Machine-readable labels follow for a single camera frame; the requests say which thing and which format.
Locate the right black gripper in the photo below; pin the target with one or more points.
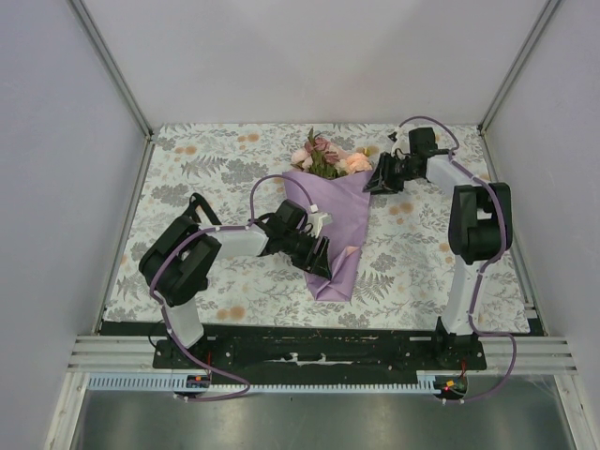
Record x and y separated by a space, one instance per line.
382 181

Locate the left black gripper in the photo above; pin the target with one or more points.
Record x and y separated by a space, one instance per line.
316 264

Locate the cream rose fake flower stem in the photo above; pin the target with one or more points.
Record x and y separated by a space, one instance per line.
356 162

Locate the dark pink fake flower stem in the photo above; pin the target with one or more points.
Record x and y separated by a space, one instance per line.
323 159

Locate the black ribbon with gold text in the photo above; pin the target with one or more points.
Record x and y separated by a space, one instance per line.
196 203

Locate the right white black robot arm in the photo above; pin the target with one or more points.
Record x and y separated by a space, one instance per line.
480 227

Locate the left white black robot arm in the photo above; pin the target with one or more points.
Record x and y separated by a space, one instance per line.
176 267

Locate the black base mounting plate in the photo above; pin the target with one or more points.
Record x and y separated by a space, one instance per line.
287 354

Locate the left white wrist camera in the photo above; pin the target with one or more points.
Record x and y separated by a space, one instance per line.
316 221

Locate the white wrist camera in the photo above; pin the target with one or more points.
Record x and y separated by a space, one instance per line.
316 221
400 143

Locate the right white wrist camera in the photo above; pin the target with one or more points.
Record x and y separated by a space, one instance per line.
400 143

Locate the white slotted cable duct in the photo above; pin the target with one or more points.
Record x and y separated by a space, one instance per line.
185 383

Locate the aluminium frame rail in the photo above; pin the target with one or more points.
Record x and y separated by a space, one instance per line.
535 356

